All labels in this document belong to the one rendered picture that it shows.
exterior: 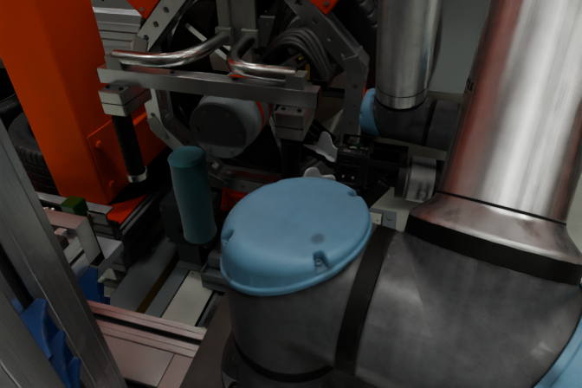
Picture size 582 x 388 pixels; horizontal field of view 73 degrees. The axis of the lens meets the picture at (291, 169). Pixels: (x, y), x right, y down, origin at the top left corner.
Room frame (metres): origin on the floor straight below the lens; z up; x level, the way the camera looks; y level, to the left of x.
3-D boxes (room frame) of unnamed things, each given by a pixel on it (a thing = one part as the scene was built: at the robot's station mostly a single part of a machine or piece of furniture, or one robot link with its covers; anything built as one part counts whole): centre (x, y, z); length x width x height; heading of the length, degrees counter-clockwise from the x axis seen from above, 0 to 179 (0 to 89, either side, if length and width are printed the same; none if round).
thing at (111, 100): (0.71, 0.32, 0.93); 0.09 x 0.05 x 0.05; 165
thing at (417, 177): (0.53, -0.21, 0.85); 0.08 x 0.05 x 0.08; 165
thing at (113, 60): (0.77, 0.23, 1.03); 0.19 x 0.18 x 0.11; 165
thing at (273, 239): (0.23, -0.01, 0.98); 0.13 x 0.12 x 0.14; 64
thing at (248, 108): (0.79, 0.12, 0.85); 0.21 x 0.14 x 0.14; 165
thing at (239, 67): (0.72, 0.04, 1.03); 0.19 x 0.18 x 0.11; 165
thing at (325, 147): (0.64, -0.06, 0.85); 0.09 x 0.03 x 0.06; 39
